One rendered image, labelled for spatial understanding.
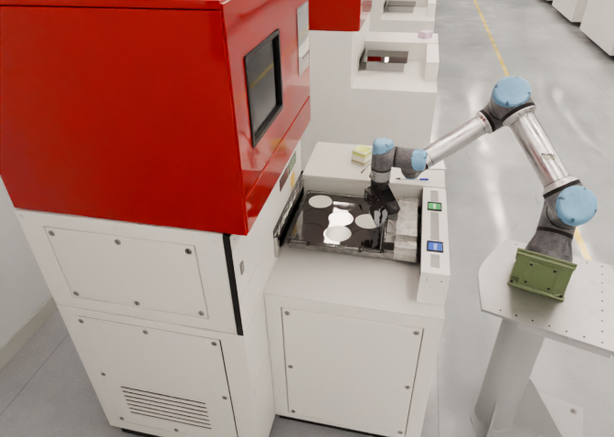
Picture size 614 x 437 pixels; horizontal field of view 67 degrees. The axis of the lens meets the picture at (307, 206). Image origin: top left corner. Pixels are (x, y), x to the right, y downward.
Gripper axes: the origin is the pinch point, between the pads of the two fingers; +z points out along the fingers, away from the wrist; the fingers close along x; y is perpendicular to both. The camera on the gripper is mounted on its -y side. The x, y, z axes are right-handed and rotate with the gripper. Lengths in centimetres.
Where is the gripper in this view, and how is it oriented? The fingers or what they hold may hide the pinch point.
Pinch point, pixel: (379, 225)
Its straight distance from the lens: 183.4
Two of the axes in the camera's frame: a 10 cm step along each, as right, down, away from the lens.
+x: -9.2, 2.3, -3.1
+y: -3.8, -5.0, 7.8
